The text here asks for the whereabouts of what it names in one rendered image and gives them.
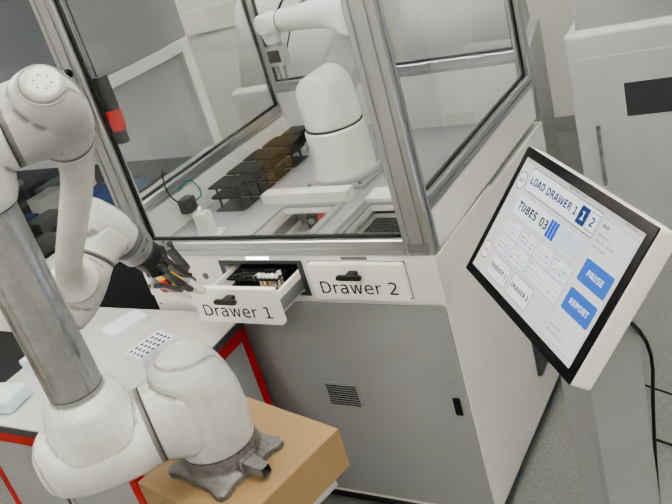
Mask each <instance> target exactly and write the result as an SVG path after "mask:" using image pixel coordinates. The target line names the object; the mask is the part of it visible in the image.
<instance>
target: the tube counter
mask: <svg viewBox="0 0 672 504"><path fill-rule="evenodd" d="M534 230H535V231H537V232H538V233H539V234H540V235H541V236H543V237H544V238H545V239H546V240H547V241H549V242H550V243H551V244H552V245H553V246H555V247H556V248H557V249H558V250H559V251H561V252H562V253H563V254H564V255H565V256H567V257H568V258H569V259H570V260H571V261H573V262H574V263H575V264H576V265H577V263H578V261H579V260H580V258H581V256H582V254H583V252H584V251H585V249H586V247H587V245H588V243H586V242H585V241H584V240H582V239H581V238H580V237H579V236H577V235H576V234H575V233H573V232H572V231H571V230H569V229H568V228H567V227H565V226H564V225H563V224H561V223H560V222H559V221H558V220H556V219H555V218H554V217H552V216H551V215H550V214H548V213H547V212H546V211H544V212H543V214H542V216H541V218H540V220H539V222H538V224H537V225H536V227H535V229H534Z"/></svg>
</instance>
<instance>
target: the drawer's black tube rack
mask: <svg viewBox="0 0 672 504"><path fill-rule="evenodd" d="M297 269H298V266H297V264H242V265H241V266H239V267H238V268H237V269H236V270H235V271H234V272H233V273H232V274H231V275H233V276H235V275H246V276H257V275H256V274H257V273H265V274H266V273H269V274H270V273H273V274H274V273H277V272H276V271H277V270H281V273H282V275H279V276H280V277H282V276H283V279H284V283H285V282H286V281H287V280H288V278H289V277H290V276H291V275H292V274H293V273H294V272H295V271H296V270H297ZM232 286H259V287H261V285H260V283H259V281H235V283H234V284H233V285H232Z"/></svg>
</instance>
